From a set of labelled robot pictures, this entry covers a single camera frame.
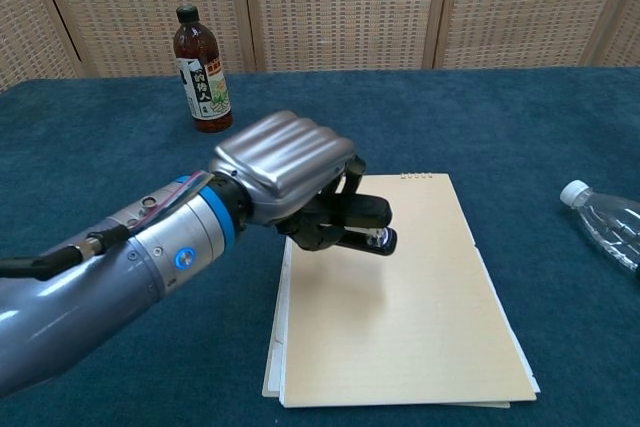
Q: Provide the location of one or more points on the black stapler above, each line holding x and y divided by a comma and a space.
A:
367, 222

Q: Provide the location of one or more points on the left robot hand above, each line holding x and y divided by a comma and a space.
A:
295, 179

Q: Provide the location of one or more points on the blue table cloth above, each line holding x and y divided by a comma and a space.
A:
320, 227

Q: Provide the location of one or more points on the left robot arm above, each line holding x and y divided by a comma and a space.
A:
115, 272

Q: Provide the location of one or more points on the woven folding screen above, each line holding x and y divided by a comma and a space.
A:
320, 7

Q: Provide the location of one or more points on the cream paper notepad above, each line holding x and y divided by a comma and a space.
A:
400, 307

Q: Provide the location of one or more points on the green label water bottle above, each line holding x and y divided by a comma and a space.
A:
607, 222

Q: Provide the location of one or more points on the dark tea bottle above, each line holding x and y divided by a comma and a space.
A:
202, 82

